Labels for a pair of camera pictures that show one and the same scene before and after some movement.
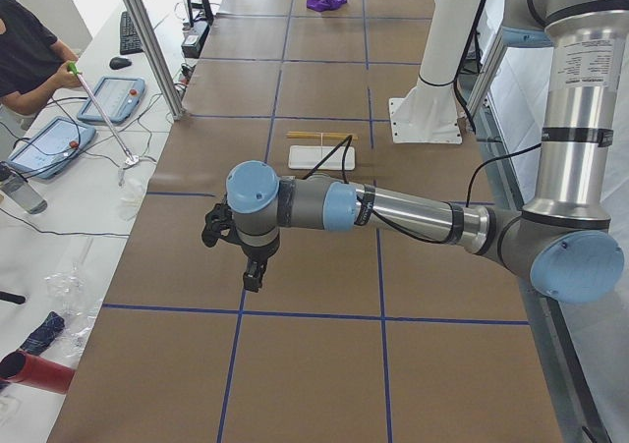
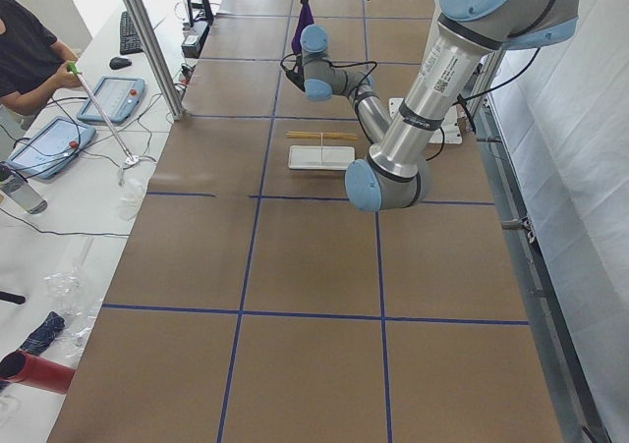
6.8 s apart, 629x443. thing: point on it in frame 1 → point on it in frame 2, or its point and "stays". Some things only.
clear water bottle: (20, 191) stays
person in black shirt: (32, 61) stays
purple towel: (327, 2) → (306, 18)
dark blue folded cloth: (43, 334) stays
